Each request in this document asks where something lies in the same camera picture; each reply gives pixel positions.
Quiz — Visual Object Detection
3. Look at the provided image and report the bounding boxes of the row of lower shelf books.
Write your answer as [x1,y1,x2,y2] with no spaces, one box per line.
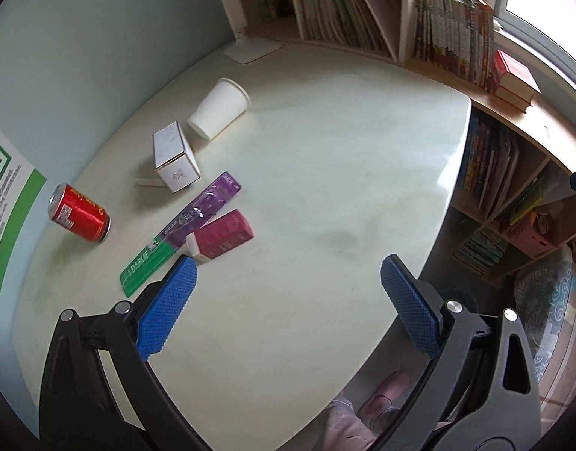
[457,113,521,221]

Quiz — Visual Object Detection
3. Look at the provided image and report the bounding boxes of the red drink can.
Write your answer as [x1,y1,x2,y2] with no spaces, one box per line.
[48,183,111,244]

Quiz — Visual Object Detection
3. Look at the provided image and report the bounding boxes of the pink and white box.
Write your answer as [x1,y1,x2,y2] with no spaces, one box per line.
[185,209,256,265]

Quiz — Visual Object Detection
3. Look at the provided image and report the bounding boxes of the patterned grey cushion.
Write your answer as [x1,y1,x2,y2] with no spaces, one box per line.
[514,244,575,381]

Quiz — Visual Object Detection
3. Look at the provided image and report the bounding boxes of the white box with gold trim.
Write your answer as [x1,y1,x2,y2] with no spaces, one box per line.
[152,121,202,194]

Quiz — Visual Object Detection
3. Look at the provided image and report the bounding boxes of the white paper cup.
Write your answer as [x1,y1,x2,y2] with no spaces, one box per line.
[187,77,251,141]

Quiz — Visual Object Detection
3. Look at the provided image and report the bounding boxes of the person's trouser leg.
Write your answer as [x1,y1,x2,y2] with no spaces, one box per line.
[316,397,378,451]

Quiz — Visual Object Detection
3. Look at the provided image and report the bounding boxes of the green toothpaste box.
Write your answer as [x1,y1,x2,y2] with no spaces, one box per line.
[120,237,185,298]

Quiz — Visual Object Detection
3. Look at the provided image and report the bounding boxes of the person's pink shoe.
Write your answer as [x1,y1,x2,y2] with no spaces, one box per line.
[358,370,413,428]

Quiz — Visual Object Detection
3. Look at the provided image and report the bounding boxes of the purple toothbrush packet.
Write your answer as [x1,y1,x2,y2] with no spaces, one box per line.
[152,172,243,250]

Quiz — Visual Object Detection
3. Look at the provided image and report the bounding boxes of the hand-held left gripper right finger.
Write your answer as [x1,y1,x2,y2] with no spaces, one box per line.
[373,254,541,451]

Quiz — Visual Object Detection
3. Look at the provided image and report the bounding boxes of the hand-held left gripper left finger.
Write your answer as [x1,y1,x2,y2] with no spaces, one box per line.
[39,254,209,451]

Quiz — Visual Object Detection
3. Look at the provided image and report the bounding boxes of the window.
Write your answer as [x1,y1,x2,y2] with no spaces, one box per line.
[504,0,576,99]

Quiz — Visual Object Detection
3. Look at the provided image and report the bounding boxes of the wooden bookshelf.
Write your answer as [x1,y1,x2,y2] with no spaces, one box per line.
[208,0,576,292]

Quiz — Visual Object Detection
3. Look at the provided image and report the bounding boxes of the red hardcover books stack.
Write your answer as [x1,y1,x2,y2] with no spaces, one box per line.
[488,50,543,111]

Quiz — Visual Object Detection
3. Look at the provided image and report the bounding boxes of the pink plastic basket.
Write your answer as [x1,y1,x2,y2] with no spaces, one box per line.
[502,211,559,259]

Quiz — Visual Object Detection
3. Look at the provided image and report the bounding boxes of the white desk lamp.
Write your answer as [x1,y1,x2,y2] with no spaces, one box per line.
[222,0,283,63]

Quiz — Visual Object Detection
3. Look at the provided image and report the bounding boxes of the row of thin pale books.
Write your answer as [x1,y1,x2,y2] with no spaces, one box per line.
[295,0,387,52]

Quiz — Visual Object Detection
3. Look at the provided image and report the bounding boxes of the row of colourful books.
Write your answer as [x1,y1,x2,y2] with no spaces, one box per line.
[412,0,496,88]

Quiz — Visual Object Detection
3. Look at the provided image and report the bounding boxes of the green striped wall poster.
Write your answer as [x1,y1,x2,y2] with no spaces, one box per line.
[0,114,48,296]

